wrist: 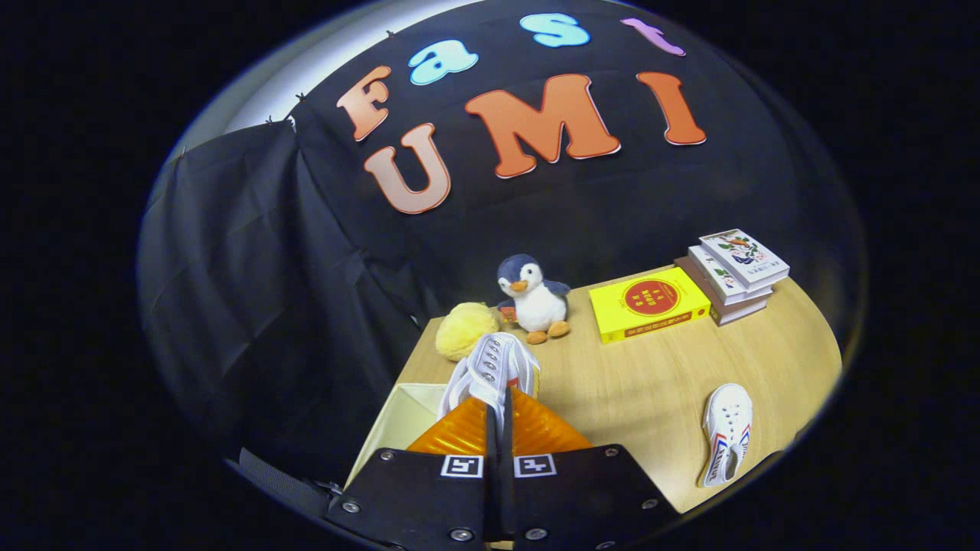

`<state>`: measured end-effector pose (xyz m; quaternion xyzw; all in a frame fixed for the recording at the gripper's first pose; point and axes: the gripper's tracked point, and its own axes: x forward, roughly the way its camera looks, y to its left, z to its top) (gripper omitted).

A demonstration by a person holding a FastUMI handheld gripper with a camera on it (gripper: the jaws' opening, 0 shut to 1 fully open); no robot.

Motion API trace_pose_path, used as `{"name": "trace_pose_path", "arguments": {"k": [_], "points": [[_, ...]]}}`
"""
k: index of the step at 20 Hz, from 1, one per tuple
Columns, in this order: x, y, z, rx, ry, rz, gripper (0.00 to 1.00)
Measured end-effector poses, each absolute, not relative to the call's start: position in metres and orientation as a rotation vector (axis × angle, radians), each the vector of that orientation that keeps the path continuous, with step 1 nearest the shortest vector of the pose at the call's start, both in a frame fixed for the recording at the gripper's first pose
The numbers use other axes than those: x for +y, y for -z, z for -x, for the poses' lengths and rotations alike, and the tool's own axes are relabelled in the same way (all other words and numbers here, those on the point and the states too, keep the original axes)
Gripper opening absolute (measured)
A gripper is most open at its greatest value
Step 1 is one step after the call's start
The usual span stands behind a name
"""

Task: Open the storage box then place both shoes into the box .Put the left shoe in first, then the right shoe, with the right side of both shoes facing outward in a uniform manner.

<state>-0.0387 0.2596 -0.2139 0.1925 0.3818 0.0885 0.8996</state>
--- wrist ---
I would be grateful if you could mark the yellow fluffy plush ball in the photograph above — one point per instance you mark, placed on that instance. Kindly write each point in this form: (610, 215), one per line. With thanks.
(463, 329)

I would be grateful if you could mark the penguin plush toy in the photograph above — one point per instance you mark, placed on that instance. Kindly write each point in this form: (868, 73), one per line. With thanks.
(536, 302)

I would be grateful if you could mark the beige fabric storage box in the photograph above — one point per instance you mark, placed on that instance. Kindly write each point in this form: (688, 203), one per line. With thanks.
(402, 417)

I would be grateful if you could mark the white canvas shoe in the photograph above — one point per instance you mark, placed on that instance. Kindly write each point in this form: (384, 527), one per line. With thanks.
(727, 428)
(490, 367)

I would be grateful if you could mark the white paperback book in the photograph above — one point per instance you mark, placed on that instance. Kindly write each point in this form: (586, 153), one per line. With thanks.
(716, 279)

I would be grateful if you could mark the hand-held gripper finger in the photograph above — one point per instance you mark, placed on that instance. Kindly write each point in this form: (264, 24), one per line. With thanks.
(508, 497)
(491, 497)

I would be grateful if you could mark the white book with floral cover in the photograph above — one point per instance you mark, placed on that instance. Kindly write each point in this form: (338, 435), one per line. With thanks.
(744, 256)

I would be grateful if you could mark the black backdrop cloth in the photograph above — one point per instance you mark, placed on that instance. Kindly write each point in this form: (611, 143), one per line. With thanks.
(268, 268)

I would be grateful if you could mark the yellow book with red circle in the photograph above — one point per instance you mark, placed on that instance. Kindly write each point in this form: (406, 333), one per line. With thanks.
(651, 302)

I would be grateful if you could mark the brown-edged paperback book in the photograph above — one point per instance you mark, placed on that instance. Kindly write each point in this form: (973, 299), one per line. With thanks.
(727, 312)

